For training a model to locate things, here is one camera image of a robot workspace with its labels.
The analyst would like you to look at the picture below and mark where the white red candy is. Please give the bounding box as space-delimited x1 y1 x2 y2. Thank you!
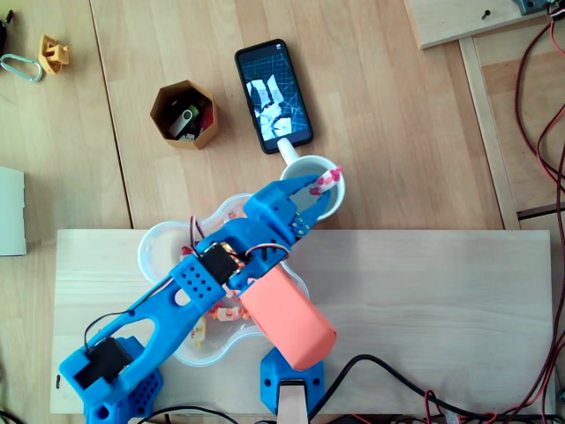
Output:
308 165 344 198

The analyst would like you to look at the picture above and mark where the white ceramic mug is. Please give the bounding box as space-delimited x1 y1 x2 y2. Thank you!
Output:
275 137 347 222

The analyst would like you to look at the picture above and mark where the black smartphone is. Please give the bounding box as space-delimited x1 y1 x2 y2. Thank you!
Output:
233 38 315 155

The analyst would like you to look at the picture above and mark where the orange rectangular ramp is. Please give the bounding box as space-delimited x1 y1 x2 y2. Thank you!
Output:
240 260 339 373

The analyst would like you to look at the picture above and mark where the ochre hexagonal printed container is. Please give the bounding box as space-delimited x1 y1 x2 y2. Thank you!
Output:
149 79 220 151

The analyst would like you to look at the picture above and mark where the clear Haribo candy tub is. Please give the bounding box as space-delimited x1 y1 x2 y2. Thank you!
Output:
137 192 311 367

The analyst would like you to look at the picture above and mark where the white yellow wrapped candy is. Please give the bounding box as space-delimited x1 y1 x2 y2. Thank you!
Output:
190 317 208 351

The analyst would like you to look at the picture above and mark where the small wooden board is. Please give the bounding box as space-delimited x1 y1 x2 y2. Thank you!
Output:
403 0 555 51

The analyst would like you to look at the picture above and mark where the orange printed boat model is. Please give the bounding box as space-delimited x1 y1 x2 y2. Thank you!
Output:
38 34 72 76

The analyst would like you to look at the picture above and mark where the silver carabiner clip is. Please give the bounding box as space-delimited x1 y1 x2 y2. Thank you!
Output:
0 53 45 84

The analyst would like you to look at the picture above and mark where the thick black cable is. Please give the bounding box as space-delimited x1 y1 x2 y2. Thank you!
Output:
307 354 555 421

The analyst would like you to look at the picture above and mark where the blue printed post base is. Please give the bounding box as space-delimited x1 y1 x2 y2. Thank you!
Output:
259 346 327 417

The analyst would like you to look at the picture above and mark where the red black braided cable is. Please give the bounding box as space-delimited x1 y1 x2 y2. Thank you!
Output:
515 17 565 416

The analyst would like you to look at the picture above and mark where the grey metal bracket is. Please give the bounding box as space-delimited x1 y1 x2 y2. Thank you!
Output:
511 0 551 17

